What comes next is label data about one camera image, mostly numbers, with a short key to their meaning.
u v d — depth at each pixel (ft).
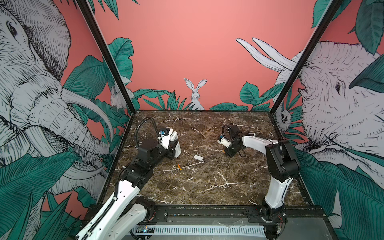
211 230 2.30
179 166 2.97
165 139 1.99
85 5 2.27
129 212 1.91
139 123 1.54
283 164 1.68
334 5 2.25
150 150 1.68
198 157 3.13
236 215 2.46
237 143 2.41
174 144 2.13
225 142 2.94
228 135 2.86
